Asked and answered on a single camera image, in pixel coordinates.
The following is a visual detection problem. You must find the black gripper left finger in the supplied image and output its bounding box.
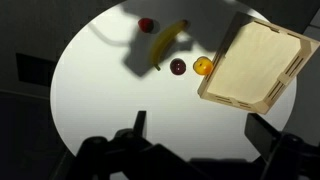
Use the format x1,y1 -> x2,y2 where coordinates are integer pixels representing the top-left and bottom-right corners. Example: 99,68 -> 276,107
132,110 -> 148,138

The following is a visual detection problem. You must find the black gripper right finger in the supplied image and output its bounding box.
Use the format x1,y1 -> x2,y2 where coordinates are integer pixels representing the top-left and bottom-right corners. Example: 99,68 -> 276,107
244,112 -> 285,163

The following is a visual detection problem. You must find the dark purple plum toy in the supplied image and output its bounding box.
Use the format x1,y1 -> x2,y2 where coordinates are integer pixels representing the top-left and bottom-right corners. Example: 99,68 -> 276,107
169,57 -> 187,76

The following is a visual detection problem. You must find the light wooden tray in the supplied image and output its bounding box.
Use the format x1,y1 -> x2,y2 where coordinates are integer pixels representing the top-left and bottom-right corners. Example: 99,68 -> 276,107
196,11 -> 320,116

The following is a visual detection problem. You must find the yellow orange peach toy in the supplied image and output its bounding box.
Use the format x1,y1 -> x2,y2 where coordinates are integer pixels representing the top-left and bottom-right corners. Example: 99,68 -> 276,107
192,55 -> 214,77

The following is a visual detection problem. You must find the yellow banana toy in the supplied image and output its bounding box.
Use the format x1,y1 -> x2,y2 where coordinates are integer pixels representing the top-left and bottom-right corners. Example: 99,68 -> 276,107
148,19 -> 190,72

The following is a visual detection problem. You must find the red strawberry toy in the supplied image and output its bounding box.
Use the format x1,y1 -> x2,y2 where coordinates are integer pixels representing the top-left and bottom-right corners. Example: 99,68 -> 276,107
137,17 -> 155,34

